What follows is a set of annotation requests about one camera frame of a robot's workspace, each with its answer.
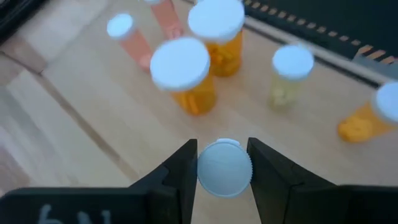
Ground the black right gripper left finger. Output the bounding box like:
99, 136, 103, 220
0, 139, 199, 224

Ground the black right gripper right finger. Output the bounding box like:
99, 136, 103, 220
247, 137, 398, 224

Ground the yellow pill bottle white cap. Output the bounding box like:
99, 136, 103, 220
267, 44, 315, 113
197, 138, 253, 199

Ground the small orange pill bottle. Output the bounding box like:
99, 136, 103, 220
337, 81, 398, 144

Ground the large orange pill bottle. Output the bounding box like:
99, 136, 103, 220
149, 37, 218, 116
187, 0, 246, 78

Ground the pink pill bottle white cap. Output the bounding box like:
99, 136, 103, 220
141, 0, 185, 40
106, 12, 154, 73

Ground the black hazard-striped mat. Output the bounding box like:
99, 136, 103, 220
242, 0, 398, 72

